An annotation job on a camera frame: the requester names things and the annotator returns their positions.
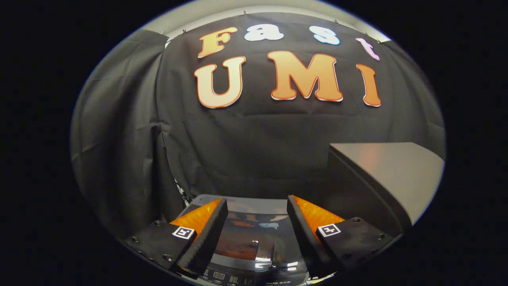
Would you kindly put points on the dark glass washing machine lid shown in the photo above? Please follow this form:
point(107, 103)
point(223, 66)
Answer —
point(254, 234)

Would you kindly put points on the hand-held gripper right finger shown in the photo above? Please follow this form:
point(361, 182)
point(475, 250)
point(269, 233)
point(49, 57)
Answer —
point(307, 240)

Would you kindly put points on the grey cabinet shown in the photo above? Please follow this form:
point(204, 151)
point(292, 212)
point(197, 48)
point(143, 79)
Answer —
point(393, 167)

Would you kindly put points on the row of black cloth clips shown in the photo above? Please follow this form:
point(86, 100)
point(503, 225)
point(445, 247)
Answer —
point(183, 31)

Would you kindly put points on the dark grey washing machine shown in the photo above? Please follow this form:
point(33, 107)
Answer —
point(254, 276)

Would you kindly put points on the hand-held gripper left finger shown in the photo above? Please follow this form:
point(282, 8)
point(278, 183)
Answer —
point(206, 240)

